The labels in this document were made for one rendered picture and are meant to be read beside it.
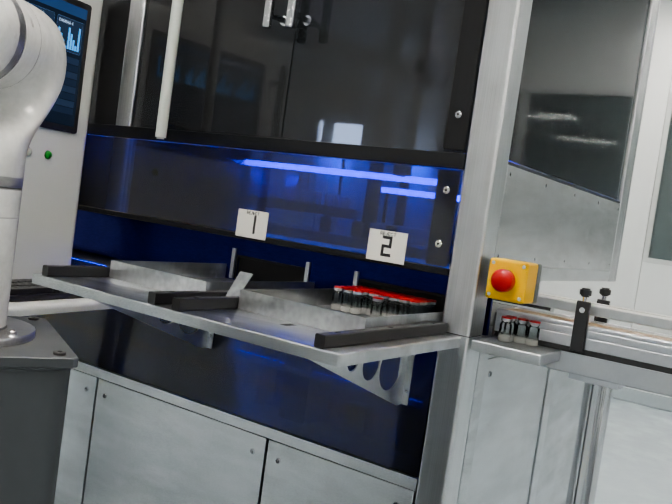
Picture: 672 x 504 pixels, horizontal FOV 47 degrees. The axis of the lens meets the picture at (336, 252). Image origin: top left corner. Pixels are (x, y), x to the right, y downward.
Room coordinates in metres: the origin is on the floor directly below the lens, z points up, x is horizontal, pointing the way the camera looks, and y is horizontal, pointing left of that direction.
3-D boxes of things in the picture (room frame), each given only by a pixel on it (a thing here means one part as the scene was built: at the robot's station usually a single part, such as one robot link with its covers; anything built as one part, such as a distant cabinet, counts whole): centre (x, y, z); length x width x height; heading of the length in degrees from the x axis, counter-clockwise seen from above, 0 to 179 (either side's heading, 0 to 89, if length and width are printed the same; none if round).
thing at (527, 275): (1.37, -0.32, 1.00); 0.08 x 0.07 x 0.07; 147
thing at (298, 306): (1.41, -0.05, 0.90); 0.34 x 0.26 x 0.04; 147
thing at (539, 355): (1.40, -0.36, 0.87); 0.14 x 0.13 x 0.02; 147
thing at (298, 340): (1.44, 0.13, 0.87); 0.70 x 0.48 x 0.02; 57
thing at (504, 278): (1.33, -0.29, 1.00); 0.04 x 0.04 x 0.04; 57
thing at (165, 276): (1.59, 0.24, 0.90); 0.34 x 0.26 x 0.04; 147
